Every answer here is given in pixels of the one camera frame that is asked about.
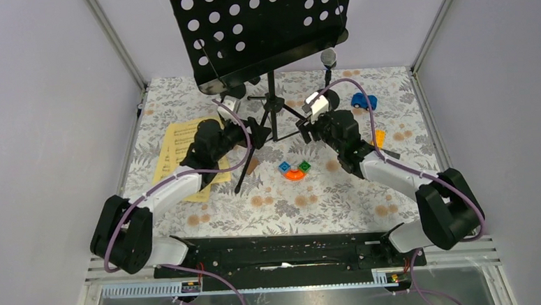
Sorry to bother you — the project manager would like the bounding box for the green toy brick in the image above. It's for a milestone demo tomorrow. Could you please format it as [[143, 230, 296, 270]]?
[[298, 161, 311, 174]]

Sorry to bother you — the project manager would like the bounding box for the floral table mat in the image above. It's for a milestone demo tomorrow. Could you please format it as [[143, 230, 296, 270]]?
[[123, 66, 439, 237]]

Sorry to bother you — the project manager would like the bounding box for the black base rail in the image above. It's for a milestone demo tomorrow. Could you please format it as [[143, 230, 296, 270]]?
[[151, 225, 429, 296]]

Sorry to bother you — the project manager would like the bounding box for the blue toy brick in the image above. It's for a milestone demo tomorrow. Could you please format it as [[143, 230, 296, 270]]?
[[279, 161, 292, 174]]

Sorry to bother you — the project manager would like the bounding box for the wooden block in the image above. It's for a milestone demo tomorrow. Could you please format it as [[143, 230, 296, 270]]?
[[246, 158, 260, 174]]

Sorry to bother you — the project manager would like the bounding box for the yellow sheet music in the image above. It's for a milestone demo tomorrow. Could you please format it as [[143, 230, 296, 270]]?
[[152, 117, 205, 185], [169, 118, 230, 170]]

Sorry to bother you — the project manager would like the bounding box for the black music stand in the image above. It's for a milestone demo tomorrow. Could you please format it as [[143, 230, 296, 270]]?
[[166, 0, 364, 198]]

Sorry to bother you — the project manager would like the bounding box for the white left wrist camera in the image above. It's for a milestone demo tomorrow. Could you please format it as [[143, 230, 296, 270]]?
[[218, 97, 241, 115]]

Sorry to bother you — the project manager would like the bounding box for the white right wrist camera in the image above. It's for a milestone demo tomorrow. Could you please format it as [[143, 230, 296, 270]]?
[[302, 91, 329, 124]]

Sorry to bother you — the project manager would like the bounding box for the silver microphone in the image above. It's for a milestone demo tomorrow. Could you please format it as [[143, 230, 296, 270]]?
[[320, 48, 337, 70]]

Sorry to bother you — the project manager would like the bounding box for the blue toy car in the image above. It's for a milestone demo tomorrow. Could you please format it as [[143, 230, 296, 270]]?
[[350, 92, 378, 110]]

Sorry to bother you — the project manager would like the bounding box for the black microphone stand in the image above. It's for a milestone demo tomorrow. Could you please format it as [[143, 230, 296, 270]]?
[[324, 68, 340, 110]]

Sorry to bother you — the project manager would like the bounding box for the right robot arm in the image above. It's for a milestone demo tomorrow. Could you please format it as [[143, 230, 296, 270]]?
[[297, 110, 485, 266]]

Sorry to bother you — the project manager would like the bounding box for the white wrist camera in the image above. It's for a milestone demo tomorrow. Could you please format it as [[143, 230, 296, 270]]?
[[302, 91, 329, 124], [218, 97, 241, 115]]

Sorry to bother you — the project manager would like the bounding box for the black round stand base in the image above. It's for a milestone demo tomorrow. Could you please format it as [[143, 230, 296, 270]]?
[[244, 76, 261, 86]]

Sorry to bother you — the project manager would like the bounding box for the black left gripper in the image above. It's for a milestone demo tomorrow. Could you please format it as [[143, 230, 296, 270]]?
[[210, 113, 272, 162]]

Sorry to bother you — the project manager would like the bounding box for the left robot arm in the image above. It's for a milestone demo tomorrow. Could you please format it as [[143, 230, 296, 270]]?
[[89, 117, 270, 276]]

